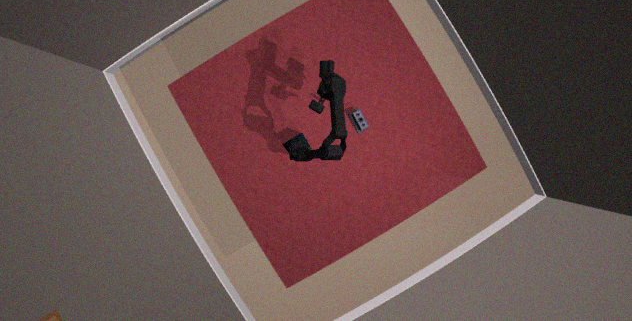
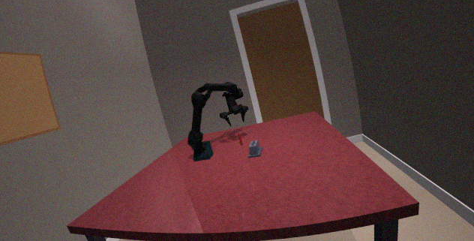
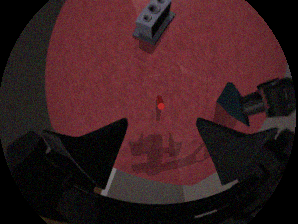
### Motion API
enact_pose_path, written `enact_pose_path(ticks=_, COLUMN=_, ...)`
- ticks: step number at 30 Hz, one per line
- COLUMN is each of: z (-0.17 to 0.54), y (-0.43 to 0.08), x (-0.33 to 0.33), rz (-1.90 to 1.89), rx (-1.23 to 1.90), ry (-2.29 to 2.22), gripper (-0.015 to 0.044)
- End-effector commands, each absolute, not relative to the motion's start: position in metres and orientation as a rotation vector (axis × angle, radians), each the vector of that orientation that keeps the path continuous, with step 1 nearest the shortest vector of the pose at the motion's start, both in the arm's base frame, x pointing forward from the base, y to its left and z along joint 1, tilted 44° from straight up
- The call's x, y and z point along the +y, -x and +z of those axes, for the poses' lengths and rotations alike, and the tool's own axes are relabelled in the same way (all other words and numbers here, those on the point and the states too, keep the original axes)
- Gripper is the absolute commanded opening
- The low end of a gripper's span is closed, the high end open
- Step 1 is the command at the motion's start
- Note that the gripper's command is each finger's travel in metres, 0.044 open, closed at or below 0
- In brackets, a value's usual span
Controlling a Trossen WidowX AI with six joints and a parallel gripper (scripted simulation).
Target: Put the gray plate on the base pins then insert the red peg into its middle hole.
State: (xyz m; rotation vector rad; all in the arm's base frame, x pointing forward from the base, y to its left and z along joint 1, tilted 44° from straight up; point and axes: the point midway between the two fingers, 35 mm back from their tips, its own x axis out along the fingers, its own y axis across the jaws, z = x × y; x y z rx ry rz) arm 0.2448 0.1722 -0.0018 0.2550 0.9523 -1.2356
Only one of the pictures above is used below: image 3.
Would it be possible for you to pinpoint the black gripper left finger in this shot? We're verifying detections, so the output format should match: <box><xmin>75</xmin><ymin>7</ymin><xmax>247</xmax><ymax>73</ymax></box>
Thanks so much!
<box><xmin>41</xmin><ymin>119</ymin><xmax>128</xmax><ymax>190</ymax></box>

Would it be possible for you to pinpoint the red peg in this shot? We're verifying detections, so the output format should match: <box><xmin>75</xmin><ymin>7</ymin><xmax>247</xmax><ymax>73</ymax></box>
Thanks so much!
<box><xmin>156</xmin><ymin>96</ymin><xmax>164</xmax><ymax>109</ymax></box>

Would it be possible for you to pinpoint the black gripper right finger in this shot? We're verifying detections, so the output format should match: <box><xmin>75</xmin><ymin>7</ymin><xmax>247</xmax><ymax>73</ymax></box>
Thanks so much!
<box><xmin>196</xmin><ymin>117</ymin><xmax>278</xmax><ymax>186</ymax></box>

